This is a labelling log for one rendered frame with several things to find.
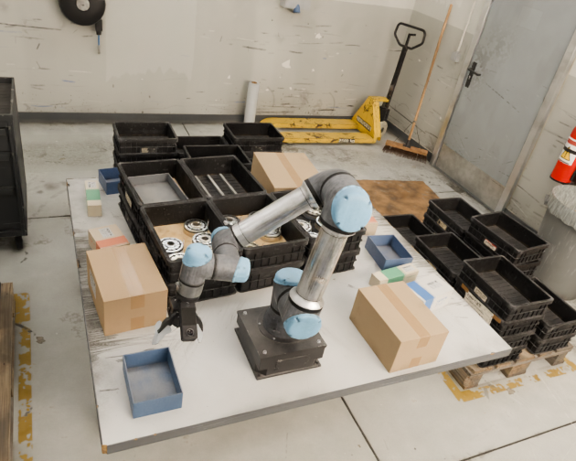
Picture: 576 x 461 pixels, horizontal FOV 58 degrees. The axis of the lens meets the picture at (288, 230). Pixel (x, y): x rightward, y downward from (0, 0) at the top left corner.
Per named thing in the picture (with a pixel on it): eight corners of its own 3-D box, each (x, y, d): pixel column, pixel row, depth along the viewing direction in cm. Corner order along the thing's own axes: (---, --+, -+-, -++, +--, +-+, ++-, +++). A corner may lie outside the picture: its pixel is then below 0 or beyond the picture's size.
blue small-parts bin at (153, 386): (182, 407, 161) (183, 392, 158) (133, 419, 155) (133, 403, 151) (167, 360, 176) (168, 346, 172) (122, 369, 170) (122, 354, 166)
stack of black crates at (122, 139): (166, 176, 399) (169, 122, 375) (176, 196, 377) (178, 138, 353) (112, 178, 383) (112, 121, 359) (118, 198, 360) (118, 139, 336)
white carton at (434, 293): (417, 317, 218) (423, 301, 213) (397, 300, 226) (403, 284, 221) (447, 305, 229) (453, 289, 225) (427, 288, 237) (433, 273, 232)
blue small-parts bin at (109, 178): (106, 195, 258) (106, 182, 254) (98, 180, 268) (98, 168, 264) (145, 189, 268) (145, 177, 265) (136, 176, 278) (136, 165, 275)
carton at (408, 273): (377, 292, 228) (380, 281, 225) (368, 284, 233) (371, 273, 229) (415, 280, 241) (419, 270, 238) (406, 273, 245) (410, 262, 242)
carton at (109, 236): (88, 243, 223) (88, 229, 219) (115, 238, 229) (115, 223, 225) (101, 264, 212) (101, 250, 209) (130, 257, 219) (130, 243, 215)
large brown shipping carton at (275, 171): (322, 220, 273) (330, 187, 262) (268, 221, 262) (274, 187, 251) (297, 183, 303) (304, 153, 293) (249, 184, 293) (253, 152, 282)
